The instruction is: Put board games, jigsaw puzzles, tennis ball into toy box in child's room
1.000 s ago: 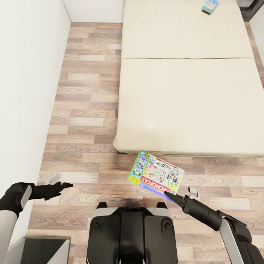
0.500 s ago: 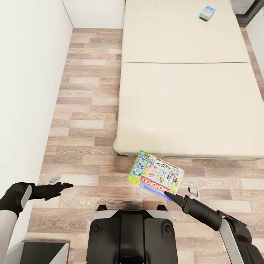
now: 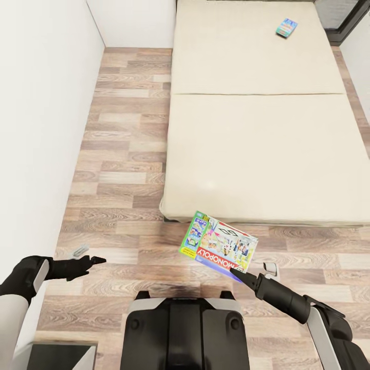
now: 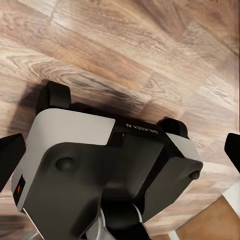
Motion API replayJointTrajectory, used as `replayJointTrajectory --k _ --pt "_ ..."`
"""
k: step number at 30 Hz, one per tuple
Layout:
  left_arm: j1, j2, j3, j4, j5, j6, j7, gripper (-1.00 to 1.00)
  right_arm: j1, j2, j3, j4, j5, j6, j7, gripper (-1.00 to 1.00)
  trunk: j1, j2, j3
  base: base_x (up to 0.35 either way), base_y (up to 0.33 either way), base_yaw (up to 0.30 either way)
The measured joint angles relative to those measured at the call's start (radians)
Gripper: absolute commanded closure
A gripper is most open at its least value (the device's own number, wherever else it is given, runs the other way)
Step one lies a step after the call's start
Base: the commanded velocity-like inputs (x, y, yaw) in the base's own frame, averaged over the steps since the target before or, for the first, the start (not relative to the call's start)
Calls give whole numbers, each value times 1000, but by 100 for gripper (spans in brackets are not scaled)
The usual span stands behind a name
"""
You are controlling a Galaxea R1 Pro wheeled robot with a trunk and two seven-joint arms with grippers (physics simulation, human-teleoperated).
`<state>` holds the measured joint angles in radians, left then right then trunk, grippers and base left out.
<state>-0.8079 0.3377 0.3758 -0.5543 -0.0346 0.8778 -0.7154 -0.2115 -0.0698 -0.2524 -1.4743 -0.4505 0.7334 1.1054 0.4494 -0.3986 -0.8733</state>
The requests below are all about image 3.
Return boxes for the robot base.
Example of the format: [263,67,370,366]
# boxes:
[120,290,250,370]

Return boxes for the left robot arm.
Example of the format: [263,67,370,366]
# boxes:
[0,242,106,370]

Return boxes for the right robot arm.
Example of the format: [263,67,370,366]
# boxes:
[230,262,370,370]

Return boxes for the board game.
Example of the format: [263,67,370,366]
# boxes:
[179,211,258,283]
[276,18,298,38]

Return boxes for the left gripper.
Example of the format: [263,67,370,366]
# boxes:
[59,255,106,281]

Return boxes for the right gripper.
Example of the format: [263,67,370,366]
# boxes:
[230,268,292,313]

